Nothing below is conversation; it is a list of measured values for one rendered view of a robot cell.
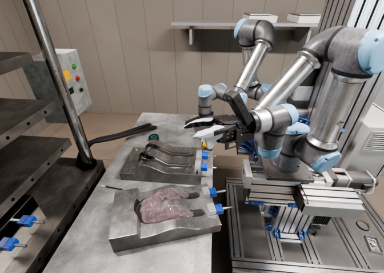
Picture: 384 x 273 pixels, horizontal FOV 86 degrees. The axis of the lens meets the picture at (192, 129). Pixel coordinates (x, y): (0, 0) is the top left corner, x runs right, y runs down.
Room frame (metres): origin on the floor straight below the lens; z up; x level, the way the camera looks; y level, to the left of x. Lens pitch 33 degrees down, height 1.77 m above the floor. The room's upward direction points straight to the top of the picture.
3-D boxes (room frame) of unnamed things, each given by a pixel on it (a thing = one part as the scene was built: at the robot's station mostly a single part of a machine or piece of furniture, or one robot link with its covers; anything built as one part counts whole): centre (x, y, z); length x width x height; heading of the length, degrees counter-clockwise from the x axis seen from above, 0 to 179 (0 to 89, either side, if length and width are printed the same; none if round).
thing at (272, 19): (2.77, -0.79, 1.55); 0.36 x 0.34 x 0.09; 85
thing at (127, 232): (0.66, 0.13, 0.85); 0.50 x 0.26 x 0.11; 102
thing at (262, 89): (1.31, -0.51, 1.20); 0.13 x 0.12 x 0.14; 45
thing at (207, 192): (0.77, -0.12, 0.85); 0.13 x 0.05 x 0.05; 102
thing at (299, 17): (2.73, -1.33, 1.55); 0.36 x 0.34 x 0.09; 85
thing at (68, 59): (1.30, 0.86, 0.73); 0.30 x 0.22 x 1.47; 175
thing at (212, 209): (0.67, -0.14, 0.85); 0.13 x 0.05 x 0.05; 102
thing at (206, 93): (1.05, -0.07, 1.31); 0.09 x 0.08 x 0.11; 135
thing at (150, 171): (1.02, 0.18, 0.87); 0.50 x 0.26 x 0.14; 85
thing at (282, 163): (0.81, -0.48, 1.09); 0.15 x 0.15 x 0.10
